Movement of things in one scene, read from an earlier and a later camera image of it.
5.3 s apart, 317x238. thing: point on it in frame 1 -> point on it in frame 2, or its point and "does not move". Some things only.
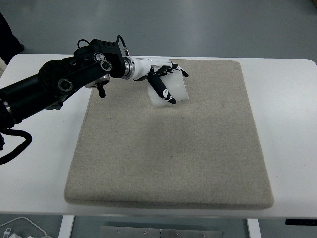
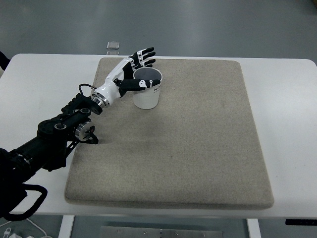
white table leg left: (66, 226) does not move
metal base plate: (128, 232) does not move
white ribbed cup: (175, 83) -> (149, 98)
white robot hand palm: (136, 68) -> (108, 90)
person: (9, 45) -> (4, 60)
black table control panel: (301, 222) does not move
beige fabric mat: (202, 152) does not move
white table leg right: (253, 227) does not move
